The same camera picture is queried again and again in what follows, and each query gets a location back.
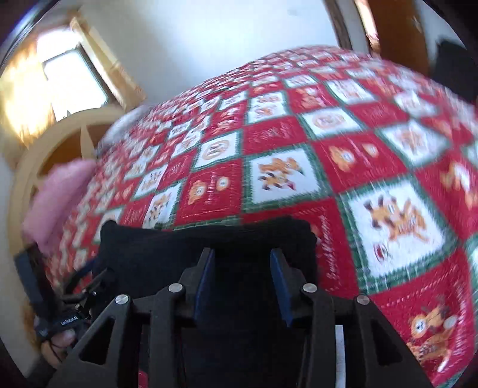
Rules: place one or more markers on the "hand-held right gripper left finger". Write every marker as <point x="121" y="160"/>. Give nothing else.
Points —
<point x="203" y="291"/>

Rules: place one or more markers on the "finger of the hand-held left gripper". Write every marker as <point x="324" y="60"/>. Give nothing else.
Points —
<point x="87" y="304"/>
<point x="87" y="276"/>

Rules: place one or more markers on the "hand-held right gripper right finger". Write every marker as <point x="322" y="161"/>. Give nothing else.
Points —
<point x="282" y="291"/>

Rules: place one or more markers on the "black pants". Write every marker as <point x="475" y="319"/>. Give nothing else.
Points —
<point x="239" y="242"/>

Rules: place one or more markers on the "person's left hand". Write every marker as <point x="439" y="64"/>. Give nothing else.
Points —
<point x="61" y="347"/>

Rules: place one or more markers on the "pink pillow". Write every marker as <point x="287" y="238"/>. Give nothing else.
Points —
<point x="56" y="209"/>

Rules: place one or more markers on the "cream wooden headboard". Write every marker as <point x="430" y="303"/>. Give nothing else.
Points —
<point x="37" y="149"/>

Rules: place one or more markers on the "grey striped pillow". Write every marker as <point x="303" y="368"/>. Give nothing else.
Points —
<point x="119" y="127"/>

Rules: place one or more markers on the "red checked printed blanket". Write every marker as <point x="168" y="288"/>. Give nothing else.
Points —
<point x="298" y="130"/>

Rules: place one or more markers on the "golden patterned curtain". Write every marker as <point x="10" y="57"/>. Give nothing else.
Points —
<point x="22" y="100"/>
<point x="112" y="63"/>

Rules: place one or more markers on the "bright window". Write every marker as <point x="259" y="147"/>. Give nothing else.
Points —
<point x="74" y="82"/>

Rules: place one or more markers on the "brown wooden door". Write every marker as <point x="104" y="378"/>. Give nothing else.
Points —
<point x="396" y="33"/>

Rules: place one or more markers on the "black bag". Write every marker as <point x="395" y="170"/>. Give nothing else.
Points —
<point x="455" y="59"/>

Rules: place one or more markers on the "brown wooden door frame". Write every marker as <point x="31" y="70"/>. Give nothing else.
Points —
<point x="338" y="22"/>

